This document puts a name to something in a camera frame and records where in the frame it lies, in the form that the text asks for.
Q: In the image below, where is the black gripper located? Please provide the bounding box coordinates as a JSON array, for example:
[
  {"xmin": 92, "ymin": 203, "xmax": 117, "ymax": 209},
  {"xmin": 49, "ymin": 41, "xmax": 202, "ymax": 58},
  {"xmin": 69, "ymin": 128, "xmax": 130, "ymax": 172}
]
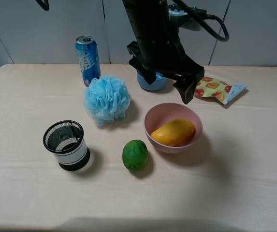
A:
[{"xmin": 127, "ymin": 41, "xmax": 204, "ymax": 104}]

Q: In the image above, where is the yellow mango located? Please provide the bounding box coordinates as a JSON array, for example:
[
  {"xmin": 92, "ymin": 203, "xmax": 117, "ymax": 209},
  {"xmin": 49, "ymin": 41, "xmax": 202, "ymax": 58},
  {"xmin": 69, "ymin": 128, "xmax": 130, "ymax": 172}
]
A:
[{"xmin": 151, "ymin": 118, "xmax": 195, "ymax": 146}]

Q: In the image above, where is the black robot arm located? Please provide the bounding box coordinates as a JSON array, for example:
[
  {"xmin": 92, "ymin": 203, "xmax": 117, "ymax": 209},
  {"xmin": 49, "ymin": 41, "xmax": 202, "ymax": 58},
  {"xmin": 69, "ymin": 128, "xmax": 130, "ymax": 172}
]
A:
[{"xmin": 123, "ymin": 0, "xmax": 204, "ymax": 104}]

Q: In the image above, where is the blue plastic bowl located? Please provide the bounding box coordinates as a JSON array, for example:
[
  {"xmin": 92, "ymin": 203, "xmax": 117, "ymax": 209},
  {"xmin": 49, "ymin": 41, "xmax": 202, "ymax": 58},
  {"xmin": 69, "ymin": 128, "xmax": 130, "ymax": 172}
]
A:
[{"xmin": 137, "ymin": 71, "xmax": 168, "ymax": 91}]

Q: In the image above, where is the pink plastic bowl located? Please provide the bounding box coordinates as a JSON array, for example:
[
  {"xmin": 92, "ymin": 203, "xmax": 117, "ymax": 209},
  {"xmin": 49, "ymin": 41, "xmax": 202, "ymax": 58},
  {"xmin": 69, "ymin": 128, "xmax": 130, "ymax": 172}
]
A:
[{"xmin": 144, "ymin": 103, "xmax": 203, "ymax": 154}]

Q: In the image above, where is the fruit print snack packet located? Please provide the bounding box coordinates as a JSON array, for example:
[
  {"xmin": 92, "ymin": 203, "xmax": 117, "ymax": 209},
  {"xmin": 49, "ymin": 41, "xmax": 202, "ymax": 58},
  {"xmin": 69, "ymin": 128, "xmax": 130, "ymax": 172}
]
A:
[{"xmin": 194, "ymin": 77, "xmax": 248, "ymax": 105}]

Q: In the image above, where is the blue mesh bath sponge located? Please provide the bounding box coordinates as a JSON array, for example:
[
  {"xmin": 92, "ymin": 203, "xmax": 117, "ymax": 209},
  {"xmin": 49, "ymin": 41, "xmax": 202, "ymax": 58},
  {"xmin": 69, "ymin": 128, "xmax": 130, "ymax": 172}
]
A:
[{"xmin": 84, "ymin": 75, "xmax": 131, "ymax": 126}]

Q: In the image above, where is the green lime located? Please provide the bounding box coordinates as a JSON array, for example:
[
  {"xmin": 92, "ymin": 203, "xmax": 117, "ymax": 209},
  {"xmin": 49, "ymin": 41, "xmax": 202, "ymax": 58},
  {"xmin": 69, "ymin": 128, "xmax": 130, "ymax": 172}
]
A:
[{"xmin": 122, "ymin": 140, "xmax": 149, "ymax": 171}]

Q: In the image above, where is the blue beverage can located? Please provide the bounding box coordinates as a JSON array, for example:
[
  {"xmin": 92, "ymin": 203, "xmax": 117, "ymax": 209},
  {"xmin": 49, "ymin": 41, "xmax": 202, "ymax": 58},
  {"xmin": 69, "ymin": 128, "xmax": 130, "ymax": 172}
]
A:
[{"xmin": 75, "ymin": 35, "xmax": 101, "ymax": 87}]

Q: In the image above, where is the black mesh pen holder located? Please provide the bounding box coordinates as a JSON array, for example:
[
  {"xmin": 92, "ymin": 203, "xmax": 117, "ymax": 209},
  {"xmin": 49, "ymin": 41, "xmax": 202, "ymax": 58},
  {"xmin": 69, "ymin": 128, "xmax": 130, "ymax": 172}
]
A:
[{"xmin": 43, "ymin": 120, "xmax": 90, "ymax": 172}]

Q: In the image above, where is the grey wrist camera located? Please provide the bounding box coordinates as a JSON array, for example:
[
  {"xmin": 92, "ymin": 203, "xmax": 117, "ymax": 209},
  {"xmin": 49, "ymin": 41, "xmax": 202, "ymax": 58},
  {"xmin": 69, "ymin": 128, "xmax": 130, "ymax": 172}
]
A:
[{"xmin": 168, "ymin": 3, "xmax": 203, "ymax": 31}]

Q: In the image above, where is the black cable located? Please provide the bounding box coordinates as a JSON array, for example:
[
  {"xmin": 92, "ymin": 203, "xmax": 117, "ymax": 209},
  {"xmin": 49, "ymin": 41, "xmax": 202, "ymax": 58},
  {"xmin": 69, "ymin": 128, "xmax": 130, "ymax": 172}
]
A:
[{"xmin": 172, "ymin": 0, "xmax": 230, "ymax": 42}]

